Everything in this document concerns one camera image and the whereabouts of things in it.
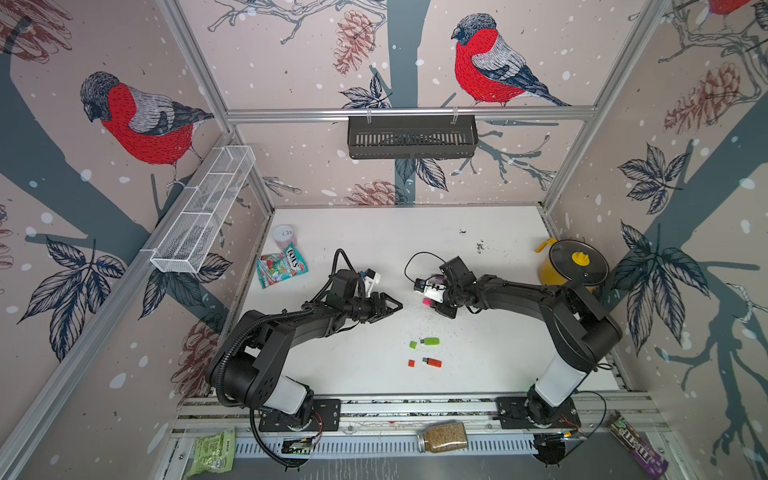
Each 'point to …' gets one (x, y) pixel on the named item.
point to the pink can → (284, 236)
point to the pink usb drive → (427, 301)
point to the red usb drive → (432, 362)
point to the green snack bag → (213, 453)
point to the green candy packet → (278, 266)
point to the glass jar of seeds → (442, 436)
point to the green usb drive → (430, 341)
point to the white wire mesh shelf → (202, 211)
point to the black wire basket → (412, 137)
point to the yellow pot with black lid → (575, 259)
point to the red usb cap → (411, 363)
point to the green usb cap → (413, 344)
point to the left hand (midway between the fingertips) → (402, 305)
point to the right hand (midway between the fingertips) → (435, 295)
